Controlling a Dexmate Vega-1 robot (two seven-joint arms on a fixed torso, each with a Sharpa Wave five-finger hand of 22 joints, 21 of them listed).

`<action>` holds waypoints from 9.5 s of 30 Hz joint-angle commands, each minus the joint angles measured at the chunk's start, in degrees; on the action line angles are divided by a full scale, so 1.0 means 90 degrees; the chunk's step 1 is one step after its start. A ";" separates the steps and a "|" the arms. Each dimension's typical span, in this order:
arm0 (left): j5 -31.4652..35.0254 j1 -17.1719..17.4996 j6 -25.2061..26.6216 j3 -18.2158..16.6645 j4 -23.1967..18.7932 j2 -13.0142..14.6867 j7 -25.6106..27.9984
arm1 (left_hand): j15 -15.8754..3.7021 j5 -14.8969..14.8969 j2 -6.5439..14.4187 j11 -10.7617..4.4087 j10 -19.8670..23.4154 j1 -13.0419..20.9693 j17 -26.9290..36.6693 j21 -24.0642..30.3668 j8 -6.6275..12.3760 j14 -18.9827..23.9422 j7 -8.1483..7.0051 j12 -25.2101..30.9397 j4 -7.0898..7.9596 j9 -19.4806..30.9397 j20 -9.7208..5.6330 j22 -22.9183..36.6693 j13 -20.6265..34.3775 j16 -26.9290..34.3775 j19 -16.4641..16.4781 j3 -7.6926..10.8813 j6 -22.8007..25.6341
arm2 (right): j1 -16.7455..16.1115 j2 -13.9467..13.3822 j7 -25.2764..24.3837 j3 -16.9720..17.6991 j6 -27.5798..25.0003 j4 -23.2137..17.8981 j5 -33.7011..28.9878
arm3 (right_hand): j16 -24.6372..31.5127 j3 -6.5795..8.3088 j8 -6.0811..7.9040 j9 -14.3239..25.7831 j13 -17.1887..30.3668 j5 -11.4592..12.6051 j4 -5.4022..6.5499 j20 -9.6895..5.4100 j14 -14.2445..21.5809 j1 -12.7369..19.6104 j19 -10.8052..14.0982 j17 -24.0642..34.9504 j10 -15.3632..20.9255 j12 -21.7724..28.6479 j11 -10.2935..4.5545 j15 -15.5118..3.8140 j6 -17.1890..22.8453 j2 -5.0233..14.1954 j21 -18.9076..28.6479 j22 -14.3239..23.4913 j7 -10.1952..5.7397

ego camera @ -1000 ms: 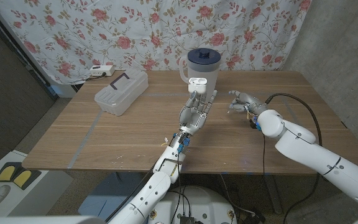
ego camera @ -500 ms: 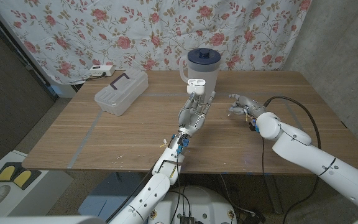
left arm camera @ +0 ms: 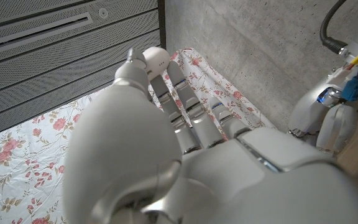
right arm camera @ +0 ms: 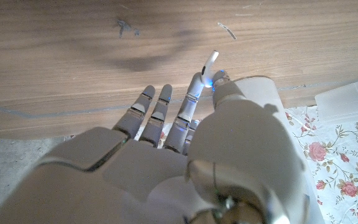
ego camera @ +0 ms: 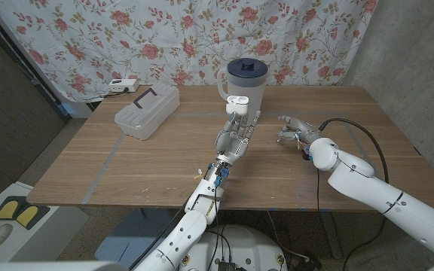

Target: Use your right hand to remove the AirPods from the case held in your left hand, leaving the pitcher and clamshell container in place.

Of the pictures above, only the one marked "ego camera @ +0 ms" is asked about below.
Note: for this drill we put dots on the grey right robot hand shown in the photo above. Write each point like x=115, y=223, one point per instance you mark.
x=301, y=131

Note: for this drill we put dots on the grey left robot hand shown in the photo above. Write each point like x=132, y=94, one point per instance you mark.
x=234, y=143

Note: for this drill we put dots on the white AirPods case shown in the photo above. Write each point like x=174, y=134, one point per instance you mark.
x=236, y=108

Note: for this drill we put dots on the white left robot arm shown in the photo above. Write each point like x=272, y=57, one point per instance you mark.
x=187, y=233

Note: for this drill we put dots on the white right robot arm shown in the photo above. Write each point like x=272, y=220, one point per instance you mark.
x=371, y=188

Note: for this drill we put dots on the translucent pitcher with blue lid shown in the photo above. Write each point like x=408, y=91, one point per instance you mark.
x=244, y=79

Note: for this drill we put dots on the clear plastic clamshell container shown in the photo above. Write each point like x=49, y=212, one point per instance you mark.
x=145, y=111

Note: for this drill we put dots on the grey tape strip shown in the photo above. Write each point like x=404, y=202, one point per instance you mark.
x=352, y=133
x=104, y=165
x=202, y=114

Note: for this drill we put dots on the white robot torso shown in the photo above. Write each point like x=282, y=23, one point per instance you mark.
x=254, y=244

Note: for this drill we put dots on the grey table leg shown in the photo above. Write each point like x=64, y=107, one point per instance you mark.
x=331, y=233

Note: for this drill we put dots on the white power strip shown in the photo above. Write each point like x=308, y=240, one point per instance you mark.
x=123, y=85

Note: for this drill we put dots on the floral print backdrop cloth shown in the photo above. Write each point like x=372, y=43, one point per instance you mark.
x=164, y=37

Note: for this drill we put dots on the white floor board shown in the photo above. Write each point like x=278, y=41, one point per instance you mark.
x=62, y=222

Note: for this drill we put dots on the black yellow foot pedal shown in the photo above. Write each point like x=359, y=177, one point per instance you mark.
x=17, y=212

